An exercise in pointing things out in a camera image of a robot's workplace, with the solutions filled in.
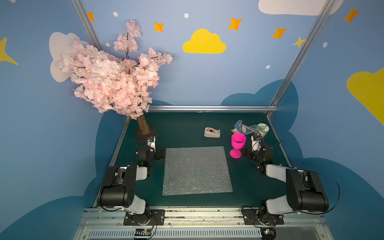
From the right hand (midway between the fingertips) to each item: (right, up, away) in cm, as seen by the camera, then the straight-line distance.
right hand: (251, 145), depth 95 cm
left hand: (-61, 0, -1) cm, 61 cm away
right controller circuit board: (0, -42, -22) cm, 47 cm away
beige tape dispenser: (-25, +8, +10) cm, 28 cm away
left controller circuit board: (-63, -40, -23) cm, 78 cm away
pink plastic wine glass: (-12, +4, -10) cm, 16 cm away
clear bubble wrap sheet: (-35, -15, -5) cm, 39 cm away
